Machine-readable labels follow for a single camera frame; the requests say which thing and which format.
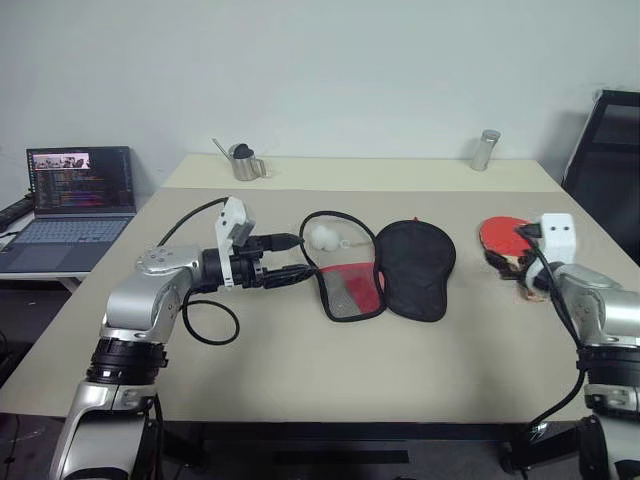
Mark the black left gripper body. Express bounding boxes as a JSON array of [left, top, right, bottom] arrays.
[[230, 233, 267, 291]]

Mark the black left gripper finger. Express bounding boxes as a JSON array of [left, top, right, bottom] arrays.
[[256, 232, 305, 253], [260, 265, 318, 291]]

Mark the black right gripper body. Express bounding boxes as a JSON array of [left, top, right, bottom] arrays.
[[513, 267, 540, 297]]

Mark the red table tennis paddle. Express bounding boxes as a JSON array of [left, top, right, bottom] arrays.
[[478, 215, 550, 305]]

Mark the white plush keychain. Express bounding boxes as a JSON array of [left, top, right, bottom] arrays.
[[309, 225, 375, 252]]

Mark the black and red paddle case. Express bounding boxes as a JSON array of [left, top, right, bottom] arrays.
[[299, 210, 458, 324]]

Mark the stainless steel cup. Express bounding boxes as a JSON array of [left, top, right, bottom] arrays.
[[230, 143, 272, 182]]

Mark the steel shaker bottle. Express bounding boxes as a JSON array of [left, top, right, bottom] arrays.
[[467, 128, 502, 173]]

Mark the black office chair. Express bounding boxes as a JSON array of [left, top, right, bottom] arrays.
[[560, 89, 640, 267]]

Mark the open grey laptop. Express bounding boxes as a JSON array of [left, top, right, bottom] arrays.
[[0, 145, 139, 274]]

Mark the white side table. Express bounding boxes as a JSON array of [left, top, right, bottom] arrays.
[[0, 269, 92, 297]]

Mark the black power strip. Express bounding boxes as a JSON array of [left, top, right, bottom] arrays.
[[0, 194, 34, 234]]

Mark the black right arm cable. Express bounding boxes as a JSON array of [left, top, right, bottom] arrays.
[[516, 222, 594, 442]]

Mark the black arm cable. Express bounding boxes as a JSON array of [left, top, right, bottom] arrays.
[[158, 196, 240, 346], [516, 222, 594, 442]]

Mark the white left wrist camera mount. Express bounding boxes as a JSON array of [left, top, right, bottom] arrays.
[[214, 196, 250, 290]]

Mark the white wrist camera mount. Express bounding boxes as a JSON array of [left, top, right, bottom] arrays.
[[214, 196, 250, 290], [524, 212, 577, 292]]

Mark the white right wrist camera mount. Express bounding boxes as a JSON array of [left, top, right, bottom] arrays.
[[524, 212, 577, 292]]

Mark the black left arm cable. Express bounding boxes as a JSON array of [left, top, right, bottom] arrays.
[[158, 196, 240, 346]]

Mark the black table frame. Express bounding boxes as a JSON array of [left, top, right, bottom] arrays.
[[158, 421, 531, 472]]

